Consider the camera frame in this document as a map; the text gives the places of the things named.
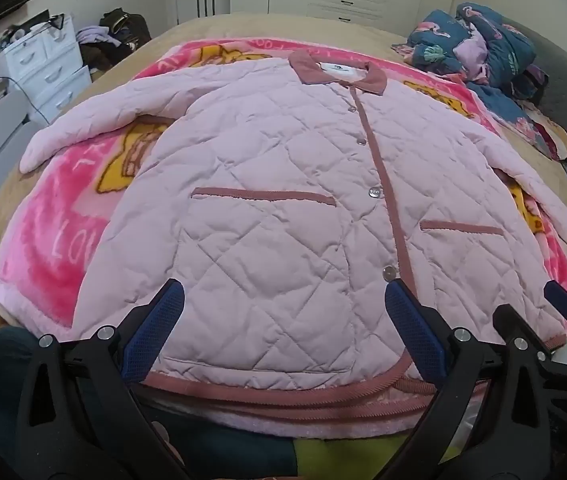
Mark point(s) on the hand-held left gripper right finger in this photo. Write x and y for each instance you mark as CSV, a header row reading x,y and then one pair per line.
x,y
413,330

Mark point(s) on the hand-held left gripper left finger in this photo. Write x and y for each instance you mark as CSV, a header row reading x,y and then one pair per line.
x,y
156,330

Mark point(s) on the pink quilted jacket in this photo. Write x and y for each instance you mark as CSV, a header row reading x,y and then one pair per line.
x,y
263,210

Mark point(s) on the dark clothes pile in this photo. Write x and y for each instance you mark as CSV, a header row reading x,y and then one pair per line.
x,y
106,55

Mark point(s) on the person's left hand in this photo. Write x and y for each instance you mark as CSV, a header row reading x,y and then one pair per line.
x,y
166,442

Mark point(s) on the pink printed blanket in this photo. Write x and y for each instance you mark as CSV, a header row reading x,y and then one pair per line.
x,y
53,240

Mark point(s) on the person's yellow-green top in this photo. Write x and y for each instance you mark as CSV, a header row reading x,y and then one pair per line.
x,y
343,460

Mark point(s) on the cream printed cloth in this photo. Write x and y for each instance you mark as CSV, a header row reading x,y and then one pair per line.
x,y
553,132

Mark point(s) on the purple cloth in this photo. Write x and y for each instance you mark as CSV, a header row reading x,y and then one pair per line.
x,y
537,76

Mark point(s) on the blue flamingo quilt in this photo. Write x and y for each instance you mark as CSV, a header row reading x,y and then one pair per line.
x,y
493,45

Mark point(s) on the white drawer chest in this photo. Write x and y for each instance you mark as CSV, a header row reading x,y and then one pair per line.
x,y
48,75

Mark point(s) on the lilac garment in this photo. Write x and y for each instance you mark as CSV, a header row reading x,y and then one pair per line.
x,y
96,35

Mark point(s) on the beige bed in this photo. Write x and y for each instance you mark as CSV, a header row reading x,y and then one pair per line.
x,y
203,27

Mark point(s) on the dark travel bag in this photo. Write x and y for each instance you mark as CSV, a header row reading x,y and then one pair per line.
x,y
128,22

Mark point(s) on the small black object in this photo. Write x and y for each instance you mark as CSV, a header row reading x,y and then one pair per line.
x,y
56,20

